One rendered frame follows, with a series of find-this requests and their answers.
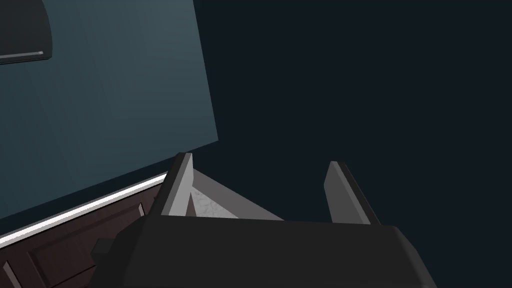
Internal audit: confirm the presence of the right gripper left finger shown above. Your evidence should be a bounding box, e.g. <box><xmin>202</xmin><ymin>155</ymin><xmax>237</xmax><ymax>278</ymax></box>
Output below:
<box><xmin>150</xmin><ymin>151</ymin><xmax>195</xmax><ymax>218</ymax></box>

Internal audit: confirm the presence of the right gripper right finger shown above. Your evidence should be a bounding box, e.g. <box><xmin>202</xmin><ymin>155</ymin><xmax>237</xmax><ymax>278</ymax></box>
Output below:
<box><xmin>323</xmin><ymin>160</ymin><xmax>381</xmax><ymax>226</ymax></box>

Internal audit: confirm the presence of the dark brown cupboard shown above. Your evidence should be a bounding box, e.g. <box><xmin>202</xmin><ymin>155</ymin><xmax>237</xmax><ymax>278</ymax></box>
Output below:
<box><xmin>0</xmin><ymin>171</ymin><xmax>201</xmax><ymax>288</ymax></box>

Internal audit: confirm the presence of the black wall appliance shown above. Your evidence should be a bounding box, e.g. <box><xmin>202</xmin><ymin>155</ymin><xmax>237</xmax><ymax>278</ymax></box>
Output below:
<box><xmin>0</xmin><ymin>0</ymin><xmax>54</xmax><ymax>66</ymax></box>

